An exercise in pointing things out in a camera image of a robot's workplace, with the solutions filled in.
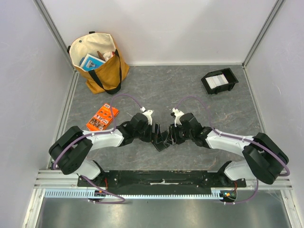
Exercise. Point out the black plastic card tray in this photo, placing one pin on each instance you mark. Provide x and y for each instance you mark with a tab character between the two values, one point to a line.
230	76

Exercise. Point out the orange printed box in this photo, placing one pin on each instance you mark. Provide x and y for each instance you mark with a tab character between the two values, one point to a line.
101	120

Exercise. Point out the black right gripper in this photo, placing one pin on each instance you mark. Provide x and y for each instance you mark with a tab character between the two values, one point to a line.
172	133

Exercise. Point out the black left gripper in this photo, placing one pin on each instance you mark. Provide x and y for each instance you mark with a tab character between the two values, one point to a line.
152	137

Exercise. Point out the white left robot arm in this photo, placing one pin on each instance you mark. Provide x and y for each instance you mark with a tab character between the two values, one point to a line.
69	152

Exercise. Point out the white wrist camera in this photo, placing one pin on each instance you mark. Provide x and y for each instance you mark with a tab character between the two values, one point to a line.
177	114
147	114

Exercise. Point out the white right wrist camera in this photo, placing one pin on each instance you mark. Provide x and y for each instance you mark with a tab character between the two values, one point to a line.
177	114

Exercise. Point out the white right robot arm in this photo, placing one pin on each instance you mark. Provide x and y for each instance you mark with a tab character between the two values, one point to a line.
263	159

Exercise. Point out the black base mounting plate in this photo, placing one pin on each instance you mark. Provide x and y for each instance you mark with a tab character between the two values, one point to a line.
206	179

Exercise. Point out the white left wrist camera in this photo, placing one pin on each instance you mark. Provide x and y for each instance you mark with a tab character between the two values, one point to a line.
147	114

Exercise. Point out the black leather card holder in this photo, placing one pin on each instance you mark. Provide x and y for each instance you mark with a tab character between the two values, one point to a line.
165	144

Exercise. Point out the mustard tote bag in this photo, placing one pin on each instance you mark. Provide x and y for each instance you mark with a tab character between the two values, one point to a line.
109	76

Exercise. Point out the white credit card stack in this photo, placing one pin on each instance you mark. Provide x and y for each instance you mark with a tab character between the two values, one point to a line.
217	80

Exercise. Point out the blue book in bag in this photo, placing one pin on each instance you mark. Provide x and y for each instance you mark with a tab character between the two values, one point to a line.
90	62

